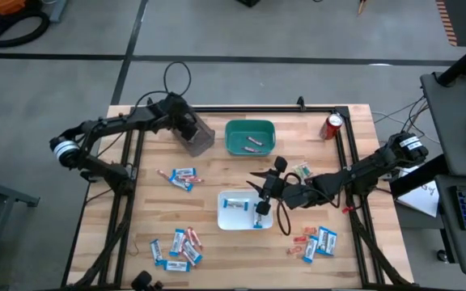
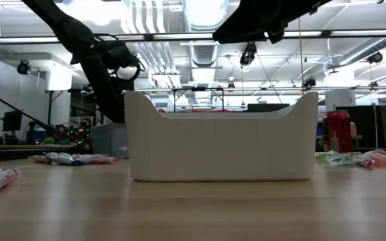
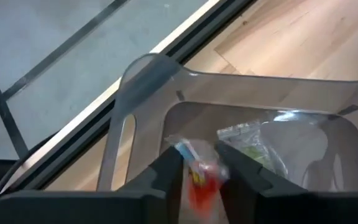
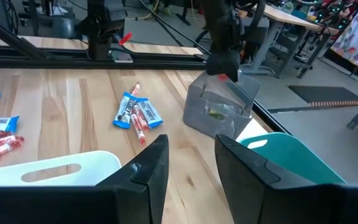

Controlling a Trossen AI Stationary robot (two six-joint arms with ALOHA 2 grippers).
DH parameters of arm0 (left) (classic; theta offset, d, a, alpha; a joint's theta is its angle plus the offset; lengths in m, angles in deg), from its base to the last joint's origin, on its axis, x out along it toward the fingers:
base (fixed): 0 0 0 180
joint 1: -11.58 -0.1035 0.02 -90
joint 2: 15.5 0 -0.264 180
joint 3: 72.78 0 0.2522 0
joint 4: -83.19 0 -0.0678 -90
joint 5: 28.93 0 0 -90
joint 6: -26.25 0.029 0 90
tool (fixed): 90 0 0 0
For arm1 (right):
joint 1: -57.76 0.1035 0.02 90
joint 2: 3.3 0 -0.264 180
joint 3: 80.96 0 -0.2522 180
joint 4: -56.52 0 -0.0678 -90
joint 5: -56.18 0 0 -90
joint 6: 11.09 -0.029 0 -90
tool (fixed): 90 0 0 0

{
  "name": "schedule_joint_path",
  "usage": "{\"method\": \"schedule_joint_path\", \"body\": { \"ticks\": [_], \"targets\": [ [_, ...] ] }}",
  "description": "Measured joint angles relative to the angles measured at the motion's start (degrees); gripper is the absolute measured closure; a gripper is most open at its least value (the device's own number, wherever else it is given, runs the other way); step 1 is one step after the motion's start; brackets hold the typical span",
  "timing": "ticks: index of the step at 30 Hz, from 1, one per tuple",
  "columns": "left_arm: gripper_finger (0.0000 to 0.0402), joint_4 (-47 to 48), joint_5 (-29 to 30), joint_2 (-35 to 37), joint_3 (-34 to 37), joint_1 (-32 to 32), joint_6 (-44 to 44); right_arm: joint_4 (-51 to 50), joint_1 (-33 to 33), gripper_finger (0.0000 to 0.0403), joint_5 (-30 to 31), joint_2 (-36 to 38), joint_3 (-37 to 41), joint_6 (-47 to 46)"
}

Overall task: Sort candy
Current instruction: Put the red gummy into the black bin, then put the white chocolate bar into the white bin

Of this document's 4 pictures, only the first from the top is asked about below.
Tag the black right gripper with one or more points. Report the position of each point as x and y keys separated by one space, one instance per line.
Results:
x=275 y=188

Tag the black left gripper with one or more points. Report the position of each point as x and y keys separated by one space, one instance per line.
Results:
x=176 y=115

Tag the white blue Hershey's candy bar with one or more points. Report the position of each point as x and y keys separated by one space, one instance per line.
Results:
x=181 y=184
x=177 y=242
x=184 y=172
x=310 y=249
x=257 y=221
x=192 y=252
x=331 y=242
x=323 y=240
x=176 y=266
x=156 y=251
x=236 y=204

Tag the Smarties candy roll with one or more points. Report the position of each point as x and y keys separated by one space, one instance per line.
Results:
x=163 y=174
x=255 y=141
x=196 y=238
x=196 y=180
x=251 y=149
x=188 y=237
x=187 y=258

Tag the green hard candy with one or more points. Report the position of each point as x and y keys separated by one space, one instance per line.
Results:
x=306 y=171

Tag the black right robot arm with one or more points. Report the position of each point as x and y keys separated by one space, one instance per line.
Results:
x=358 y=174

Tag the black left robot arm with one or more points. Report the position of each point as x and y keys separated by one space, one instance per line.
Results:
x=115 y=121

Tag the clear grey plastic bin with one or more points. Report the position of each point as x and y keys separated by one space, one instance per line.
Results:
x=202 y=141

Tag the green plastic bin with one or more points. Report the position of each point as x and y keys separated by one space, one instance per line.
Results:
x=237 y=145

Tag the white plastic bin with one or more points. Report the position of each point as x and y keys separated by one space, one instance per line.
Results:
x=233 y=220

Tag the grey metal mounting plate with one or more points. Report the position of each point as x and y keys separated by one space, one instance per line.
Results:
x=132 y=173

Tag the red soda can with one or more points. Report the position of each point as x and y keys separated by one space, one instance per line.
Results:
x=330 y=127

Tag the black stand foot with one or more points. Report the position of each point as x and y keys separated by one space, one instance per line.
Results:
x=249 y=2

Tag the grey floor box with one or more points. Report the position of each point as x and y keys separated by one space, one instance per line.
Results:
x=59 y=10

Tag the black metal beam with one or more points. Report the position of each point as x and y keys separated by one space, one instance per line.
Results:
x=419 y=178

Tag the white paper sheet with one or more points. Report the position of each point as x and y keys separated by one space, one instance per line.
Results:
x=423 y=198

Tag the grey metal cart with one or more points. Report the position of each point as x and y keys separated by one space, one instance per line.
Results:
x=6 y=193

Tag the black caster wheel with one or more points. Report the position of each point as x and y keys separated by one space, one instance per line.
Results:
x=442 y=255

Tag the grey side desk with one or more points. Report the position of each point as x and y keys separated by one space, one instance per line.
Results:
x=447 y=121
x=459 y=242

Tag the yellow tripod leg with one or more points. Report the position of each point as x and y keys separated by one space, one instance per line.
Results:
x=362 y=7

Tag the orange shop vacuum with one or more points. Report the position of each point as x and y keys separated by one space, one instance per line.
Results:
x=2 y=5

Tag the black metal pole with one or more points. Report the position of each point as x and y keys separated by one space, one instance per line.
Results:
x=463 y=62

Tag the black metal table frame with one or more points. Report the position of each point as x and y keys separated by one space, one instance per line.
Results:
x=257 y=109

